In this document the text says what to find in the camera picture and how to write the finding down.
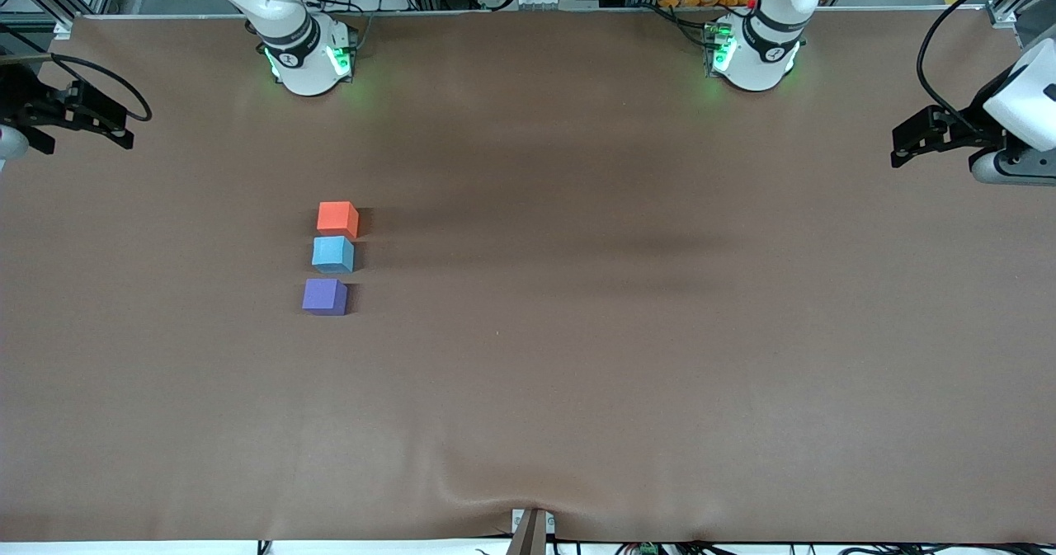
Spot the blue foam block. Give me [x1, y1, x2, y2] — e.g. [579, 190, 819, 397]
[312, 236, 356, 275]

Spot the orange foam block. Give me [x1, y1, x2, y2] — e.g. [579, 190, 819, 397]
[317, 201, 361, 241]

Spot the purple foam block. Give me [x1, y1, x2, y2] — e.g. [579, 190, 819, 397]
[302, 278, 350, 317]

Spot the brown table cover sheet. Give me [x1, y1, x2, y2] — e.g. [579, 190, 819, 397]
[0, 7, 1056, 544]

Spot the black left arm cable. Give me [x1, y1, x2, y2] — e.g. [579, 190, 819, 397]
[918, 0, 1044, 119]

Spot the brown pole with metal bracket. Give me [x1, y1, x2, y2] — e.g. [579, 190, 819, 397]
[506, 507, 557, 555]

